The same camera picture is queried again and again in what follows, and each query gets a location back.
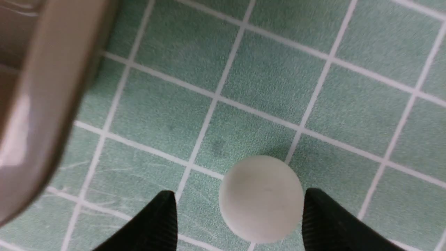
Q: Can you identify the green checkered tablecloth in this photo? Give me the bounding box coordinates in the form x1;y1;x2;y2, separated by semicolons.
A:
1;0;446;251

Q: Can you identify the olive plastic bin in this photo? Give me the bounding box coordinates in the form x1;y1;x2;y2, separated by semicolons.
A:
0;0;121;226

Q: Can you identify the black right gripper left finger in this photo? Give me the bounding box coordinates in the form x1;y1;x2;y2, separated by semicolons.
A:
94;190;178;251

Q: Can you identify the white ping-pong ball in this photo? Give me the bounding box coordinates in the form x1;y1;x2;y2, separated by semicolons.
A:
218;155;304;244

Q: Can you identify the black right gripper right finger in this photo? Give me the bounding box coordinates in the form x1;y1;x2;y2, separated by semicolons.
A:
302;188;403;251

